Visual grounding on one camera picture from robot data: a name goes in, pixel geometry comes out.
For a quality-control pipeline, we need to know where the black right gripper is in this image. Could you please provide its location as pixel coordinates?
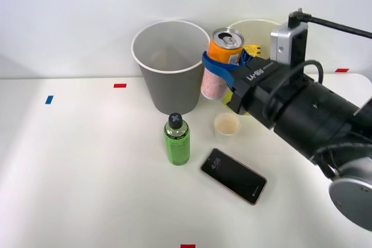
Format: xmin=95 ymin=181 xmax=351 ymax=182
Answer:
xmin=202 ymin=49 xmax=291 ymax=128

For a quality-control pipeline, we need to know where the orange and pink drink can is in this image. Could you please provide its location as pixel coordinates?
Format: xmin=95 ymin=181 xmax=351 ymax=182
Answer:
xmin=200 ymin=27 xmax=245 ymax=100

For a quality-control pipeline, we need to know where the yellow drink can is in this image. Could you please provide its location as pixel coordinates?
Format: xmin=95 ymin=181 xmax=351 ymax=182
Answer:
xmin=243 ymin=43 xmax=262 ymax=58

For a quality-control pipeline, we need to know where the yellow-green plastic waste bin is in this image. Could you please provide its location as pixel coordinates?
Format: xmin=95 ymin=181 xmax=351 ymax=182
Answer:
xmin=222 ymin=19 xmax=287 ymax=118

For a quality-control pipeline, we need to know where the small white paper cup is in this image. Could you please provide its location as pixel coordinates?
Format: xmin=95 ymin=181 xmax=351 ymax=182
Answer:
xmin=213 ymin=113 xmax=242 ymax=138

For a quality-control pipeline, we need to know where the grey plastic waste bin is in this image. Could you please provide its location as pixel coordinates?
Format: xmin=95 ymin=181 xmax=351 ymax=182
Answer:
xmin=131 ymin=20 xmax=211 ymax=116

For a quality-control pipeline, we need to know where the green bottle with black cap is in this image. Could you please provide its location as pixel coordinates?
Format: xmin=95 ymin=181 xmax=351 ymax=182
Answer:
xmin=162 ymin=112 xmax=192 ymax=166

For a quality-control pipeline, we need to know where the black smartphone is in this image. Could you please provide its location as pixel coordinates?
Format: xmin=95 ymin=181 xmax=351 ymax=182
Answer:
xmin=199 ymin=148 xmax=268 ymax=206

